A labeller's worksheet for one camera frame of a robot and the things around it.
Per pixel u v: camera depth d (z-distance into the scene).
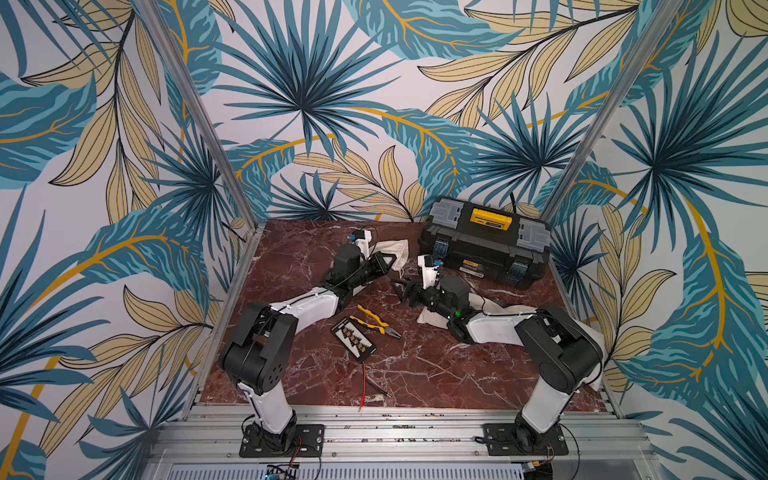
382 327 0.92
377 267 0.79
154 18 0.68
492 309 0.90
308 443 0.73
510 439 0.73
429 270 0.80
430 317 0.86
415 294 0.79
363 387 0.82
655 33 0.71
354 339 0.89
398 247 0.93
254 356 0.46
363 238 0.82
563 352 0.48
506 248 0.91
